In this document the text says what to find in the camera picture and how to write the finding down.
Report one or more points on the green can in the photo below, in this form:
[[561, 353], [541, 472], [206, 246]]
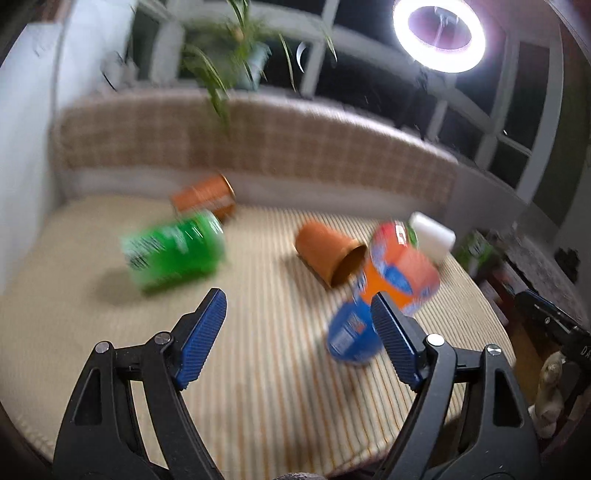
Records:
[[175, 251]]

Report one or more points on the white window frame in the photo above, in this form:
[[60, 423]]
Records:
[[501, 110]]

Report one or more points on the person's right hand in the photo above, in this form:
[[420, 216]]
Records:
[[549, 392]]

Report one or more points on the green packet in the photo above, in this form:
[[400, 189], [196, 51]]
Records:
[[475, 251]]

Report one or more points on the terracotta cup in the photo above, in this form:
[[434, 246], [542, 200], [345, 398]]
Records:
[[323, 247]]

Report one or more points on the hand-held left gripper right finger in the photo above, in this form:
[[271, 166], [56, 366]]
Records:
[[392, 334]]

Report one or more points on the orange can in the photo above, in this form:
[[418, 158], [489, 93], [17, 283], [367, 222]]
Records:
[[203, 196]]

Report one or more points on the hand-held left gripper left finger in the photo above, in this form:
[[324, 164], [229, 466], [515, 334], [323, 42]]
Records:
[[203, 330]]

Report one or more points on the green potted plant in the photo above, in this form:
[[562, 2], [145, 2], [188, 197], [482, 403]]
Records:
[[226, 60]]

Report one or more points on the plaid cushion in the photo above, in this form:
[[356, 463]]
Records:
[[277, 143]]

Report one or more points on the white box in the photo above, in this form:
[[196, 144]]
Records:
[[434, 233]]

